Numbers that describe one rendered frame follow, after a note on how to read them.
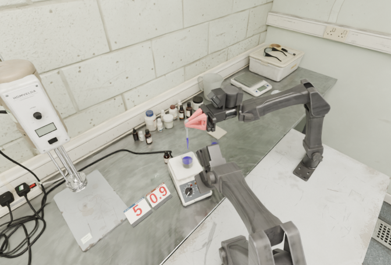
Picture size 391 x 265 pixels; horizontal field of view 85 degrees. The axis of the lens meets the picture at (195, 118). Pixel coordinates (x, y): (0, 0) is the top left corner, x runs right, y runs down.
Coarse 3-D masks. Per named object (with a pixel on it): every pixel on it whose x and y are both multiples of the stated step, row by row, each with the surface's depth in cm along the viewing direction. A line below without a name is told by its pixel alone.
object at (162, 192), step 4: (160, 188) 90; (164, 188) 91; (152, 192) 89; (156, 192) 89; (160, 192) 90; (164, 192) 91; (168, 192) 91; (148, 196) 87; (152, 196) 88; (156, 196) 89; (160, 196) 89; (164, 196) 90; (152, 200) 88; (156, 200) 88; (152, 204) 87
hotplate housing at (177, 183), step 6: (168, 162) 96; (168, 168) 98; (174, 174) 91; (174, 180) 91; (180, 180) 89; (186, 180) 89; (180, 192) 87; (210, 192) 90; (180, 198) 88; (198, 198) 88; (186, 204) 86
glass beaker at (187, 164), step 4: (184, 152) 91; (188, 152) 91; (192, 152) 90; (180, 156) 88; (184, 156) 93; (192, 156) 88; (184, 160) 88; (188, 160) 87; (192, 160) 89; (184, 164) 89; (188, 164) 89; (192, 164) 91; (184, 168) 91; (188, 168) 91
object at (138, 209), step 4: (144, 200) 86; (136, 204) 85; (140, 204) 85; (144, 204) 86; (132, 208) 84; (136, 208) 84; (140, 208) 85; (144, 208) 86; (148, 208) 86; (128, 212) 83; (132, 212) 83; (136, 212) 84; (140, 212) 84; (128, 216) 82; (132, 216) 83; (136, 216) 83; (132, 220) 82
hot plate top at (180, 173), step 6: (174, 162) 94; (180, 162) 94; (198, 162) 94; (174, 168) 92; (180, 168) 92; (192, 168) 92; (198, 168) 92; (180, 174) 89; (186, 174) 89; (192, 174) 89
